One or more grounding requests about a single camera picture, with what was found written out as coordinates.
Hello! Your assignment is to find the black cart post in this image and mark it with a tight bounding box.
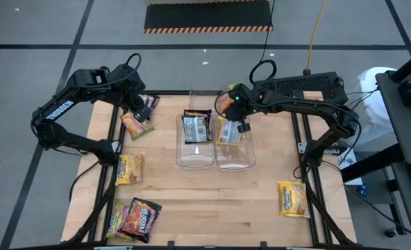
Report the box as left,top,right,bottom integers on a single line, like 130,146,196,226
388,46,411,83

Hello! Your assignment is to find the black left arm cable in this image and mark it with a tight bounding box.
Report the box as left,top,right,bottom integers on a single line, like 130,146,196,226
124,52,143,76

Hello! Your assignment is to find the clear plastic bin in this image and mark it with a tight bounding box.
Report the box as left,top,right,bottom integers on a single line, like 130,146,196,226
175,113,216,170
213,113,257,170
188,83,243,115

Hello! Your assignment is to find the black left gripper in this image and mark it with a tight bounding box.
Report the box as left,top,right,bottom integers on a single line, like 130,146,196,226
126,90,153,124

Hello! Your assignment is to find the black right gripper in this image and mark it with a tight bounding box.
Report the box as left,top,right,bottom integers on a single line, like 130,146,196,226
225,99,253,135

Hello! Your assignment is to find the black aluminium table frame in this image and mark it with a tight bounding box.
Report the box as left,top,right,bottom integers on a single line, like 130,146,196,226
61,78,358,250

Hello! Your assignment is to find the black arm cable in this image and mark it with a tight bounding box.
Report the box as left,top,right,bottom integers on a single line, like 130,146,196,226
124,52,143,76
212,95,228,121

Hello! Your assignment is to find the grey cart with black frame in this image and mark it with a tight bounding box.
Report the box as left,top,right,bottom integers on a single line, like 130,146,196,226
340,69,411,250

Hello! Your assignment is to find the black hazard-striped floor mat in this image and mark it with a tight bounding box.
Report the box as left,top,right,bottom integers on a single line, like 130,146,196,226
143,0,274,35

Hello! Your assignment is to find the yellow Maruchan ramen pack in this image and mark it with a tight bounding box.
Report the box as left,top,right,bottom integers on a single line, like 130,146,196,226
217,116,244,146
278,181,311,219
115,152,145,188

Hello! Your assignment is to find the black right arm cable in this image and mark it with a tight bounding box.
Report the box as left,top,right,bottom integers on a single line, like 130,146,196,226
212,95,228,121

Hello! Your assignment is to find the yellow hanging cable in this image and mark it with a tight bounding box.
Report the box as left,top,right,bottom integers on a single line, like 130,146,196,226
305,0,328,76

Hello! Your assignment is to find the white paper sheet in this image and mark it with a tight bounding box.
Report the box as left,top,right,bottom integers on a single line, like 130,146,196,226
336,151,364,186

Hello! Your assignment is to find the white plastic bag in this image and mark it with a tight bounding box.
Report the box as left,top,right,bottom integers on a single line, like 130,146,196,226
357,66,399,126

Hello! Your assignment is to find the thick black hanging cable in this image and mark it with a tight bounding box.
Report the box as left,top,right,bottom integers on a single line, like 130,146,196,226
249,0,278,85

